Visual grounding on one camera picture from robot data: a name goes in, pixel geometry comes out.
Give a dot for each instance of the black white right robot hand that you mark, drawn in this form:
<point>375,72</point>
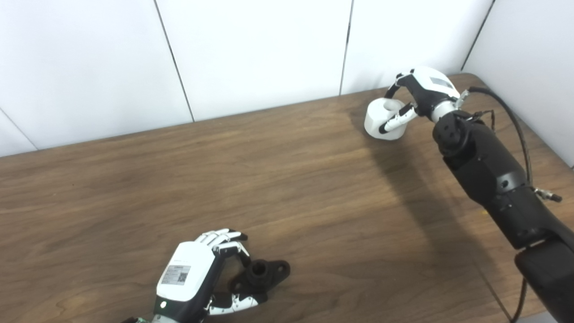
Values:
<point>430,89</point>

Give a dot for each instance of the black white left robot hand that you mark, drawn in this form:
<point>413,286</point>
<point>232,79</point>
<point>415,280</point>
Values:
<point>186,273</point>

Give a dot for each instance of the round white piece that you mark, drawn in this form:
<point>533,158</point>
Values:
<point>374,121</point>

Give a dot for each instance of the black plastic holder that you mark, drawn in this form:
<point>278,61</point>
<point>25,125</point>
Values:
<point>273,271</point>

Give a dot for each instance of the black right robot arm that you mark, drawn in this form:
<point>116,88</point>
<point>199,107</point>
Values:
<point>493,166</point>

